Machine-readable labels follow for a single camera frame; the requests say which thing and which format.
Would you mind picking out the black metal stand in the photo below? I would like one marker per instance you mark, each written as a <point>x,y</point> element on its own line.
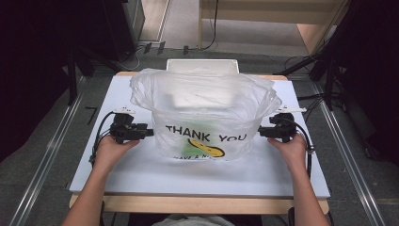
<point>72,81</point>

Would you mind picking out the light wooden desk frame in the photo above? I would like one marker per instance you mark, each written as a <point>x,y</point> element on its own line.
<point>251,12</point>

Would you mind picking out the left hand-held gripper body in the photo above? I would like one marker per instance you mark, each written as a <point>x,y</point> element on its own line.
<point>124,130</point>

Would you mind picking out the clear printed plastic bag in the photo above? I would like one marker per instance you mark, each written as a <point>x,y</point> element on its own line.
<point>204,94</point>

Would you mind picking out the black cabinet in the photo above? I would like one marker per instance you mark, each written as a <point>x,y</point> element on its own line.
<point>122,25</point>

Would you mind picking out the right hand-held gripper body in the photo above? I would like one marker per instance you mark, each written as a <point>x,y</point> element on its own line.
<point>284,128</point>

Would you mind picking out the person's right hand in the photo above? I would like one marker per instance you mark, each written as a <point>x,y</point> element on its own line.
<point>291,150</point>

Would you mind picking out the dark curtain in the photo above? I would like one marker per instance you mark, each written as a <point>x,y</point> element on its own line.
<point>373,78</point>
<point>37,62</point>

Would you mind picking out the black tripod stand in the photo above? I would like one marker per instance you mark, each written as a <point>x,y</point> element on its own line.
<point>329,72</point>

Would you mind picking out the person's grey shirt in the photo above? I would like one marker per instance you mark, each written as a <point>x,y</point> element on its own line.
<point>194,220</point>

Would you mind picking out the metal floor rail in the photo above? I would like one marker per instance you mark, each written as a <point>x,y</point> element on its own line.
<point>47,157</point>
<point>348,157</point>

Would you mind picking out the small black power plug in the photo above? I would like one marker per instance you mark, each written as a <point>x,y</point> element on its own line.
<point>186,50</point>

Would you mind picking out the person's left hand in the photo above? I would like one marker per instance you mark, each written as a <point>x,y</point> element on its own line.
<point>108,152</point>

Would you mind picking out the white plastic bin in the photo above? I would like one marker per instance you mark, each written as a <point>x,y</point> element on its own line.
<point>200,64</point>

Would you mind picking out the wooden table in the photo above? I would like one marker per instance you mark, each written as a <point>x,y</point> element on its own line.
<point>194,205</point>

